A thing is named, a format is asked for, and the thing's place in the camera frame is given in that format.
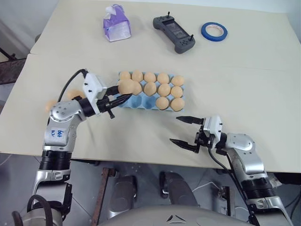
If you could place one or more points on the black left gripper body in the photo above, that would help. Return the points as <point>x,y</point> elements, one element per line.
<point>103,106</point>

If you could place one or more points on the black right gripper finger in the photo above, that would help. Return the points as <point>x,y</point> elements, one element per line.
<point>190,119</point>
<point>185,144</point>

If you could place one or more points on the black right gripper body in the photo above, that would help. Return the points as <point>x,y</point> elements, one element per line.
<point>202,139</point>

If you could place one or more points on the tan egg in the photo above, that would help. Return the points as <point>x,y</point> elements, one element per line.
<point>50,105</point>
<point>137,75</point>
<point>149,89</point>
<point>176,92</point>
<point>177,104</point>
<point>138,89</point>
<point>178,80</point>
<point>124,75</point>
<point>149,77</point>
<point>74,94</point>
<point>163,78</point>
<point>163,90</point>
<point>162,103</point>
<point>125,86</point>

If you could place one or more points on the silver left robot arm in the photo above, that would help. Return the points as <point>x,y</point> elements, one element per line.
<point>60,122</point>

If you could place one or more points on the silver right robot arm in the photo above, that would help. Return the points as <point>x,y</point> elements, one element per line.
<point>249,160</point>

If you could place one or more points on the blue egg carton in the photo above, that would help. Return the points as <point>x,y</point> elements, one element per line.
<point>145,104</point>

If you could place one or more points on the dark rounded robot foot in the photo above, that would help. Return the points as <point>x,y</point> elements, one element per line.
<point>179,189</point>
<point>123,193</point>

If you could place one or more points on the purple tissue pack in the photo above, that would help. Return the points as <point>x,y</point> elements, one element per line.
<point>116,26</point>

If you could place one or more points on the rusty metal table leg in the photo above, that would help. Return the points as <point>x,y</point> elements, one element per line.
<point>103,190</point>
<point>225,199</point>

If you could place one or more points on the grey robot torso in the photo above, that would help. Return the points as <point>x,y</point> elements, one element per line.
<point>176,215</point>

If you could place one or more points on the grey remote controller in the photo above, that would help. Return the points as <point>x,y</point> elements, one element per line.
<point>174,31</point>

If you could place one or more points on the blue tape roll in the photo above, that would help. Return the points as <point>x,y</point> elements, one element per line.
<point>207,33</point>

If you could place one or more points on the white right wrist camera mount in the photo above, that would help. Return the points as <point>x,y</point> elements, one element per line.
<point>212,127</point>

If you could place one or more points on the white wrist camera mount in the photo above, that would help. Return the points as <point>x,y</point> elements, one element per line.
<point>212,127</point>
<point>92,87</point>

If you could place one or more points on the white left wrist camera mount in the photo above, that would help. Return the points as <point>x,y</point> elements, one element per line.
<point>92,87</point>

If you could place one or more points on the dark metal frame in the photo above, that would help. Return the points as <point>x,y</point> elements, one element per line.
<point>9,68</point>

